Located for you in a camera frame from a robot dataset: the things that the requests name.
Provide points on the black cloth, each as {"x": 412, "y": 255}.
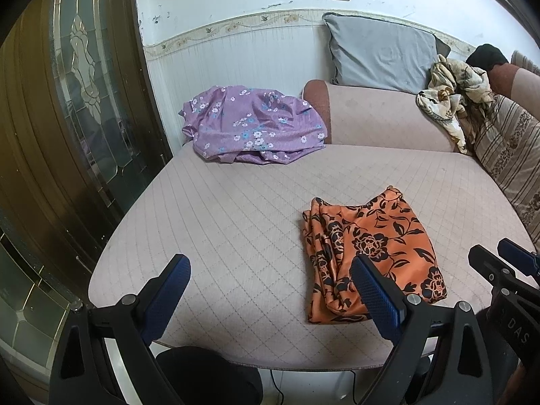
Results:
{"x": 487, "y": 55}

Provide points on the striped brown cushion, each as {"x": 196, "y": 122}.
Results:
{"x": 514, "y": 152}

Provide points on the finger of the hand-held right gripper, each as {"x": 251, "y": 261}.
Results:
{"x": 517, "y": 257}
{"x": 489, "y": 265}

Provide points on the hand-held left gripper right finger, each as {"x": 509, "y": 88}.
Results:
{"x": 379, "y": 299}

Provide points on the person's right forearm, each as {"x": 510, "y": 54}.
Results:
{"x": 527, "y": 388}

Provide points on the black chair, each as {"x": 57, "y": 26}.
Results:
{"x": 206, "y": 375}

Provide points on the wooden door with glass pane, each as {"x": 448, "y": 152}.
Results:
{"x": 42, "y": 135}

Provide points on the grey pillow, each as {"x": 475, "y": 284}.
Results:
{"x": 379, "y": 50}

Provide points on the cream floral cloth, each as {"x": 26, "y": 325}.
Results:
{"x": 453, "y": 88}

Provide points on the orange black floral blouse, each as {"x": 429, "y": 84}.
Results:
{"x": 379, "y": 244}

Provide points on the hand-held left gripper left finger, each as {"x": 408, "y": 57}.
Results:
{"x": 168, "y": 295}

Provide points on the purple floral garment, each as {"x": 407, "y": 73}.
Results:
{"x": 253, "y": 126}

